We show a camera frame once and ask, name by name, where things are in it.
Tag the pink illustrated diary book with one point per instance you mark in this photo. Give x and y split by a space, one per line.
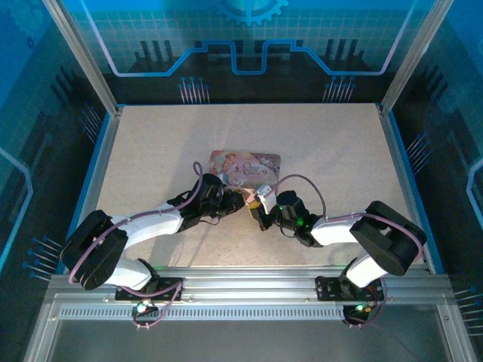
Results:
245 166

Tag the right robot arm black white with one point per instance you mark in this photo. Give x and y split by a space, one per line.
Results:
336 230

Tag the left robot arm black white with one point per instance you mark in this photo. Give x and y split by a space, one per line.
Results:
151 224

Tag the small lit connector board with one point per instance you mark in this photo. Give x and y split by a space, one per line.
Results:
143 307
358 309

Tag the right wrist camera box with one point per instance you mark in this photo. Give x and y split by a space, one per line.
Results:
264 192

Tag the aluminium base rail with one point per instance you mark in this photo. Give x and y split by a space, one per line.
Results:
245 281

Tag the aluminium side rail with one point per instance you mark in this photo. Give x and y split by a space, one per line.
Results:
107 143
394 151

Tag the aluminium frame post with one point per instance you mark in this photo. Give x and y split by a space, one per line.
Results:
83 56
415 56

